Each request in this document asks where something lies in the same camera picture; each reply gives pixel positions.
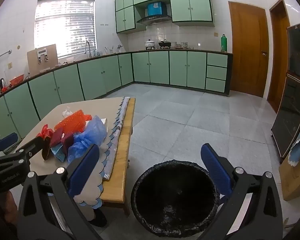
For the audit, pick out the white clip bracket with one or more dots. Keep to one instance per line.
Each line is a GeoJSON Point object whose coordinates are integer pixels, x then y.
{"type": "Point", "coordinates": [42, 55]}

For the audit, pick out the blue plastic bag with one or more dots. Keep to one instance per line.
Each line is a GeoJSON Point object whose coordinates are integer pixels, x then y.
{"type": "Point", "coordinates": [90, 132]}

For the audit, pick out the person's left forearm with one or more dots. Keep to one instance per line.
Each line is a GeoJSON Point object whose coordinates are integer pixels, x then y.
{"type": "Point", "coordinates": [8, 206]}

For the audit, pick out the green bottle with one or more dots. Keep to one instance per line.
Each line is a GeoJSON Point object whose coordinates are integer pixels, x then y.
{"type": "Point", "coordinates": [224, 43]}

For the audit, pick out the narrow wooden door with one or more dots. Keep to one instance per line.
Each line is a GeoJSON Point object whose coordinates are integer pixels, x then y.
{"type": "Point", "coordinates": [280, 55]}

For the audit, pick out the blue box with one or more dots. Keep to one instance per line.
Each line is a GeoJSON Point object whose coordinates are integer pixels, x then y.
{"type": "Point", "coordinates": [155, 9]}

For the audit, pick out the green base cabinets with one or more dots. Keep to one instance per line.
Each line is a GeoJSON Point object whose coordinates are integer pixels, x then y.
{"type": "Point", "coordinates": [150, 67]}

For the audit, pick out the orange mesh foam net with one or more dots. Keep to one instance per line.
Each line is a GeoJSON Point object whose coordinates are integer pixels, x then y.
{"type": "Point", "coordinates": [73, 122]}

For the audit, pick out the red plastic basket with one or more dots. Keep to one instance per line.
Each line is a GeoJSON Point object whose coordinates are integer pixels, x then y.
{"type": "Point", "coordinates": [16, 80]}

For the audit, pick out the wooden board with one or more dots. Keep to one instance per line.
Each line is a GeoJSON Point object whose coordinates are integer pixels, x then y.
{"type": "Point", "coordinates": [52, 57]}

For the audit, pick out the black wok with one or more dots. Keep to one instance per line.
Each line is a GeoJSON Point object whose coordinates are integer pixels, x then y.
{"type": "Point", "coordinates": [164, 44]}

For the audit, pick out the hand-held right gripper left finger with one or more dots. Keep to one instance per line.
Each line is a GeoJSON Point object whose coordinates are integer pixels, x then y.
{"type": "Point", "coordinates": [83, 170]}

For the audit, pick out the metal towel bar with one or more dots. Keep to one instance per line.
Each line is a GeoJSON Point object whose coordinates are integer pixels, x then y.
{"type": "Point", "coordinates": [3, 54]}

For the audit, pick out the metal kettle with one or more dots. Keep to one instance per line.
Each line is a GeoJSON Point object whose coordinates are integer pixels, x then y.
{"type": "Point", "coordinates": [2, 83]}

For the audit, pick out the orange ribbed foam net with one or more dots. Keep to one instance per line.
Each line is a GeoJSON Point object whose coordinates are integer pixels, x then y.
{"type": "Point", "coordinates": [43, 130]}

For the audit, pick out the black bin with liner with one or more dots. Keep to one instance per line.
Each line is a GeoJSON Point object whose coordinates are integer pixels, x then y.
{"type": "Point", "coordinates": [175, 200]}

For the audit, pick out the metal faucet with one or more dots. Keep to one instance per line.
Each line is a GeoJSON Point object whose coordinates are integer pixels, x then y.
{"type": "Point", "coordinates": [87, 48]}

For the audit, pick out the wooden table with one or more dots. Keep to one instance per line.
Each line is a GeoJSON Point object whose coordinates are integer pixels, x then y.
{"type": "Point", "coordinates": [122, 155]}

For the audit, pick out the window with white blinds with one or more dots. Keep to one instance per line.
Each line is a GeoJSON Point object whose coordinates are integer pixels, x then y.
{"type": "Point", "coordinates": [65, 25]}

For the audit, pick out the beige tablecloth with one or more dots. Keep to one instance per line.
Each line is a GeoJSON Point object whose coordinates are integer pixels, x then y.
{"type": "Point", "coordinates": [40, 120]}

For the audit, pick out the black range hood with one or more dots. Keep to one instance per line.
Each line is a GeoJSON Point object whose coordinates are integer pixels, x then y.
{"type": "Point", "coordinates": [153, 19]}

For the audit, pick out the utensil holder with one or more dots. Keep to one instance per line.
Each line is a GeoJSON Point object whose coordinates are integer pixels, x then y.
{"type": "Point", "coordinates": [108, 50]}

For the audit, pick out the person's black shoe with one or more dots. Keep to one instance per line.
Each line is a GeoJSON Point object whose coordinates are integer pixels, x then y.
{"type": "Point", "coordinates": [98, 220]}

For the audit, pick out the white paper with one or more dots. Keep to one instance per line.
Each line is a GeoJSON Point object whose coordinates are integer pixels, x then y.
{"type": "Point", "coordinates": [67, 112]}

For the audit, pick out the glass jar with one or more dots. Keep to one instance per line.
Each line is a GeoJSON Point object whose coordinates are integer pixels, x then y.
{"type": "Point", "coordinates": [184, 45]}
{"type": "Point", "coordinates": [176, 45]}

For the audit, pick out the white cooking pot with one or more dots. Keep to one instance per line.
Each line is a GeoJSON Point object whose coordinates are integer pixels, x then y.
{"type": "Point", "coordinates": [149, 44]}

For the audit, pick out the green wall cabinets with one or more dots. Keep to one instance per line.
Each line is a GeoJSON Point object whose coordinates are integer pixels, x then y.
{"type": "Point", "coordinates": [190, 7]}

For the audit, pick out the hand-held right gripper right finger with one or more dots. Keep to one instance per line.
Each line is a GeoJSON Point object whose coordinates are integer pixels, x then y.
{"type": "Point", "coordinates": [216, 170]}

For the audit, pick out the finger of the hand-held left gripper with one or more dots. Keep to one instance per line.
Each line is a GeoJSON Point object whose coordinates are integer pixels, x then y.
{"type": "Point", "coordinates": [6, 140]}
{"type": "Point", "coordinates": [32, 145]}

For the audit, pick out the cardboard box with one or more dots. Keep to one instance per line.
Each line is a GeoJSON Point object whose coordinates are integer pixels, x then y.
{"type": "Point", "coordinates": [295, 180]}

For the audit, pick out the dark red pouch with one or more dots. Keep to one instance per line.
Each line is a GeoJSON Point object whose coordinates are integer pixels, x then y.
{"type": "Point", "coordinates": [67, 140]}
{"type": "Point", "coordinates": [56, 137]}

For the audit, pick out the light blue paper carton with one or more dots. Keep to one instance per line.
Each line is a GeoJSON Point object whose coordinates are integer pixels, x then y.
{"type": "Point", "coordinates": [58, 153]}

